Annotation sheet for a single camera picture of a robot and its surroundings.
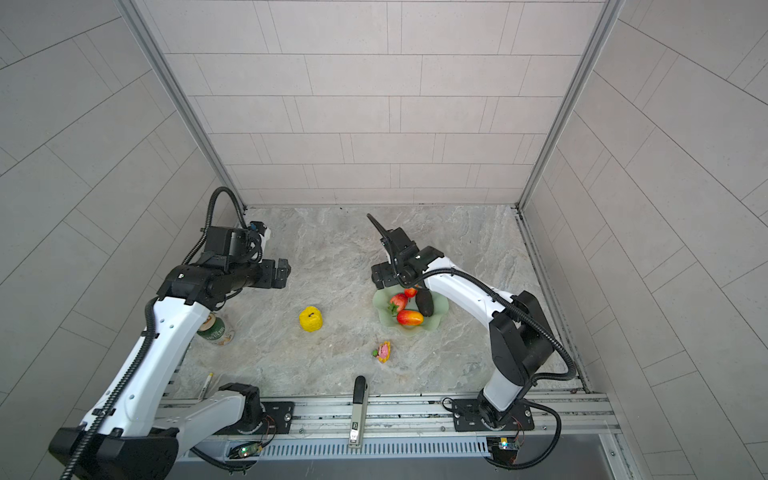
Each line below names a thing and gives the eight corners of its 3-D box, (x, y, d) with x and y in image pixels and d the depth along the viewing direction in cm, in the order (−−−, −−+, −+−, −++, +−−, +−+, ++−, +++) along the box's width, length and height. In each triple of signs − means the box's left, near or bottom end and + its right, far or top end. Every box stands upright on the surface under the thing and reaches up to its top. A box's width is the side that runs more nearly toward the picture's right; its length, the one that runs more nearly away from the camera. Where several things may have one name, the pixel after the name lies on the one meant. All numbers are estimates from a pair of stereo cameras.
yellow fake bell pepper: (302, 332, 87) (297, 324, 82) (306, 314, 90) (301, 306, 86) (321, 332, 87) (316, 324, 82) (324, 314, 90) (320, 306, 86)
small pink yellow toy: (372, 363, 81) (371, 358, 77) (373, 347, 84) (372, 341, 80) (390, 363, 81) (390, 358, 77) (390, 347, 84) (390, 341, 80)
